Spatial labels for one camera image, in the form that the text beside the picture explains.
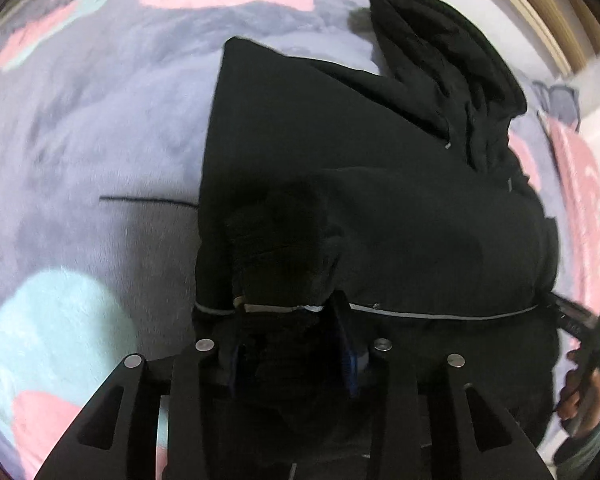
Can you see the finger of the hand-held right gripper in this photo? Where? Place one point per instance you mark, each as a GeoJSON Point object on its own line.
{"type": "Point", "coordinates": [572, 314]}

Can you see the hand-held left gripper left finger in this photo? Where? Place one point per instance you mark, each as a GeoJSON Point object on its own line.
{"type": "Point", "coordinates": [187, 410]}

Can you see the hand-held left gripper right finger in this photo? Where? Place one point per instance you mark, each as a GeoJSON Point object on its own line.
{"type": "Point", "coordinates": [347, 350]}

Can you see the black jacket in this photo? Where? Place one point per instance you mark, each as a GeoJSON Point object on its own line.
{"type": "Point", "coordinates": [380, 200]}

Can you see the person's right forearm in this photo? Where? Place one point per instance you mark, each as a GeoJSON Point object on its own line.
{"type": "Point", "coordinates": [585, 447]}

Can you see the person's right hand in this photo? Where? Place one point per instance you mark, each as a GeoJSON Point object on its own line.
{"type": "Point", "coordinates": [587, 400]}

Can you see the grey blanket with pink print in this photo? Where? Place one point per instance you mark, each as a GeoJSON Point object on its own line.
{"type": "Point", "coordinates": [105, 125]}

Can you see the beige pleated curtain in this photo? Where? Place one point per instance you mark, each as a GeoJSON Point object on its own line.
{"type": "Point", "coordinates": [550, 15]}

